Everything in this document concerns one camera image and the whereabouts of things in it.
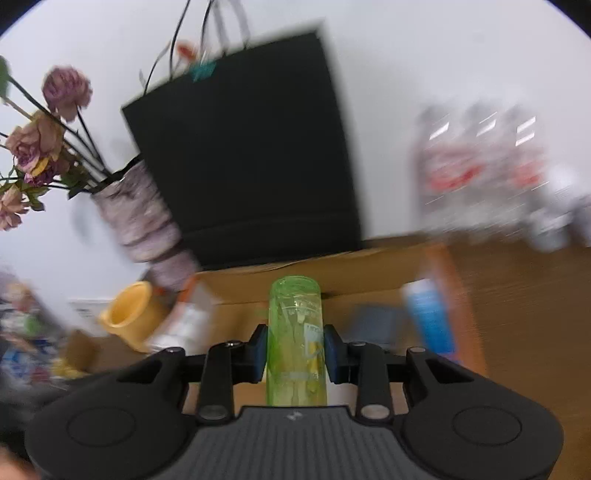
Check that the white clear bottle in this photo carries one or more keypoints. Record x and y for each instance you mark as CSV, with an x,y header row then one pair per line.
x,y
189,322

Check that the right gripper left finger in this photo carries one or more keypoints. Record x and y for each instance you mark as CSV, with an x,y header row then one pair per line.
x,y
225,365

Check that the purple ceramic vase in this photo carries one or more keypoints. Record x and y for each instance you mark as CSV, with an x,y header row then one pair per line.
x,y
131,205

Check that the pack of water bottles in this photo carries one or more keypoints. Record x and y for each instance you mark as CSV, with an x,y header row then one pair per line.
x,y
479,171

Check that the yellow ceramic mug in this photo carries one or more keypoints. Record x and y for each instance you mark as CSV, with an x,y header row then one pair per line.
x,y
134,315

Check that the dried pink roses bouquet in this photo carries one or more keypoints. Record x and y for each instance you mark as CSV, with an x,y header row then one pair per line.
x,y
54,150

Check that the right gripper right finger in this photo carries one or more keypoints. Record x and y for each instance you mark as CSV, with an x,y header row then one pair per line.
x,y
363,365

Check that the blue white tube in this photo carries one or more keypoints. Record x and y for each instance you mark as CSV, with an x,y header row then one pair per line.
x,y
429,313

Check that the black paper bag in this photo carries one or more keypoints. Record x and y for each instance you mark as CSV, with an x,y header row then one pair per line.
x,y
252,162

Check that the green plastic bottle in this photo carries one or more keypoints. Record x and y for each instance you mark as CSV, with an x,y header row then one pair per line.
x,y
295,354

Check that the orange cardboard shoe box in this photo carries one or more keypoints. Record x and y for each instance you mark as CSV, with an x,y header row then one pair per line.
x,y
348,282

